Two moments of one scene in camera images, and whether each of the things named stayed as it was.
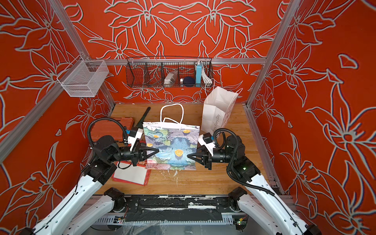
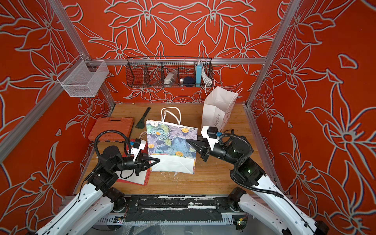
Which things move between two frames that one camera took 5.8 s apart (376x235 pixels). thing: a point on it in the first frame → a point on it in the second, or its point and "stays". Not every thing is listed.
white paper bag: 217,106 stays
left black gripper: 136,154 → 143,163
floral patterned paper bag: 174,141 stays
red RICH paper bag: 125,172 stays
